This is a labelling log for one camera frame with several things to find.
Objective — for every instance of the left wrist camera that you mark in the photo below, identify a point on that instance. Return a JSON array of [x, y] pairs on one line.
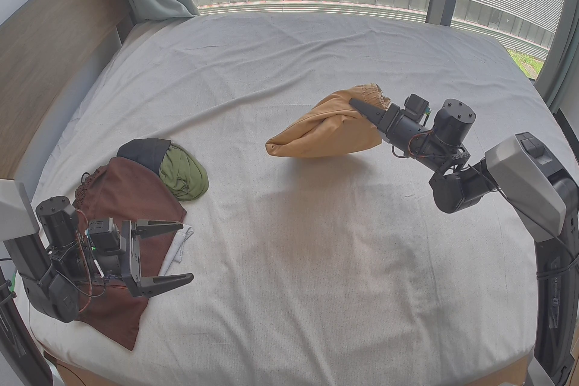
[[103, 235]]

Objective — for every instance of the brown shorts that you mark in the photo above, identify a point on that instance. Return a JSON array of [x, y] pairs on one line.
[[131, 194]]

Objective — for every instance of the black garment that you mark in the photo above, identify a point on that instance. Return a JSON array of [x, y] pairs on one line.
[[138, 153]]

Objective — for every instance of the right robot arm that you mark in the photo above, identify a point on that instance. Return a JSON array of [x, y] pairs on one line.
[[524, 180]]

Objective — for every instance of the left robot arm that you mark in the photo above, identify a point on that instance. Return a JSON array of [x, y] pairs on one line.
[[31, 275]]

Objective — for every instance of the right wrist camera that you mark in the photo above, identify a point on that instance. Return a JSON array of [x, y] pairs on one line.
[[416, 104]]

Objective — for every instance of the tan shorts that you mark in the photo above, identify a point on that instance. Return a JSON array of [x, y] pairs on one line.
[[325, 131]]

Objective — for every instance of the bed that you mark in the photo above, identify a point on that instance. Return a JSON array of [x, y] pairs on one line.
[[294, 239]]

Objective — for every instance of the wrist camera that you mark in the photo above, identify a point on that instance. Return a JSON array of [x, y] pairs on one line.
[[416, 104], [103, 235]]

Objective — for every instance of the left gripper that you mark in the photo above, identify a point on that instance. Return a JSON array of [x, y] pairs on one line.
[[130, 257]]

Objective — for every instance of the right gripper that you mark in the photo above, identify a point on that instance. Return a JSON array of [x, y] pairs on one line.
[[405, 128]]

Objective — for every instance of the green garment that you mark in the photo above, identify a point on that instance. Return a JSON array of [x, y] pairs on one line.
[[185, 174]]

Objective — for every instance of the white garment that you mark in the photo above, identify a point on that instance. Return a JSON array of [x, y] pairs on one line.
[[178, 248]]

